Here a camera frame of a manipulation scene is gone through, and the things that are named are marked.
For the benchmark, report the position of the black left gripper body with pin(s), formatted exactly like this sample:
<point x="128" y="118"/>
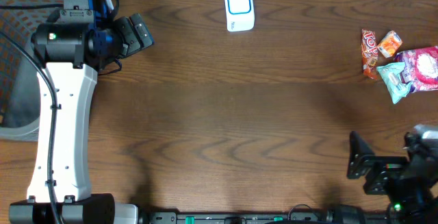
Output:
<point x="135" y="33"/>

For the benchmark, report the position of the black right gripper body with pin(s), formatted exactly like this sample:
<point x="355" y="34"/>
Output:
<point x="391" y="176"/>

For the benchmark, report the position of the mint green packet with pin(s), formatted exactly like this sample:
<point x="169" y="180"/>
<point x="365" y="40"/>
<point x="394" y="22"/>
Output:
<point x="391" y="75"/>

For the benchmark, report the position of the red Toto snack wrapper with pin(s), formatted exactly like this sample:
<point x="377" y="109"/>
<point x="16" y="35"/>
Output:
<point x="369" y="53"/>

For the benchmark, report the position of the purple Carefree pad pack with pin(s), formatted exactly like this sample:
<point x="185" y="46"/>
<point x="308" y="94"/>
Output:
<point x="420" y="70"/>

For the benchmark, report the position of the orange Kleenex tissue pack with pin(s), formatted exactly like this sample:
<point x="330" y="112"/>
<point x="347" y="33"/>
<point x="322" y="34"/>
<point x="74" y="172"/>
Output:
<point x="389" y="45"/>

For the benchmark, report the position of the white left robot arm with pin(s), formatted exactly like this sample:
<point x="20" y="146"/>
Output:
<point x="70" y="50"/>

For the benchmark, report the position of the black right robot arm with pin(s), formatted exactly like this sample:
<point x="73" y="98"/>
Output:
<point x="413" y="209"/>

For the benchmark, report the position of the dark grey plastic basket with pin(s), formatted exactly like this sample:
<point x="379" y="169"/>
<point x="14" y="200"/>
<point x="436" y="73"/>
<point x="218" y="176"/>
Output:
<point x="20" y="93"/>

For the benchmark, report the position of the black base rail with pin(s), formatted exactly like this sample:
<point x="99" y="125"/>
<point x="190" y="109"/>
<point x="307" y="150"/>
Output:
<point x="254" y="218"/>

